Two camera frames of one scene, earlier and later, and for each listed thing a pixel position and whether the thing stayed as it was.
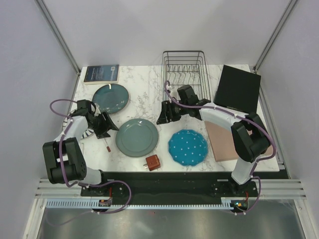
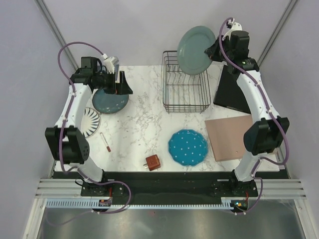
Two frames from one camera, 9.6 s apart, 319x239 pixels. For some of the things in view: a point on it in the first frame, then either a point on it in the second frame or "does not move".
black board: (238, 89) does not move
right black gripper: (164, 117) to (210, 51)
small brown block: (153, 162) does not move
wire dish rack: (181, 68) does not move
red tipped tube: (107, 147) does not move
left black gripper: (107, 124) to (124, 89)
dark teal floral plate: (111, 98) does not move
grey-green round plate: (137, 137) to (191, 46)
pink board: (223, 143) does not move
